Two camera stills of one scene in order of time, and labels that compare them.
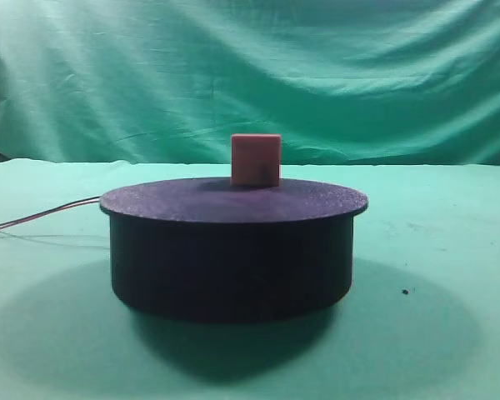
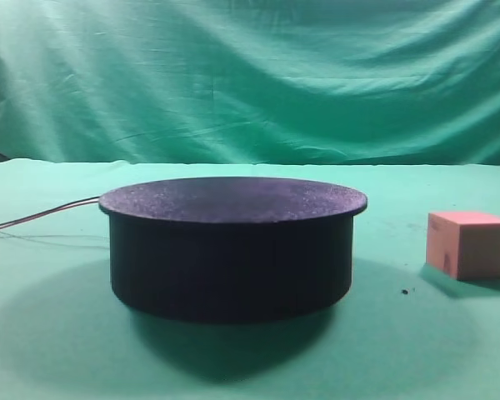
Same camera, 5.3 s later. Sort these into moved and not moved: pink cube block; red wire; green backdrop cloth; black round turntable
Moved: pink cube block
Not moved: green backdrop cloth; red wire; black round turntable
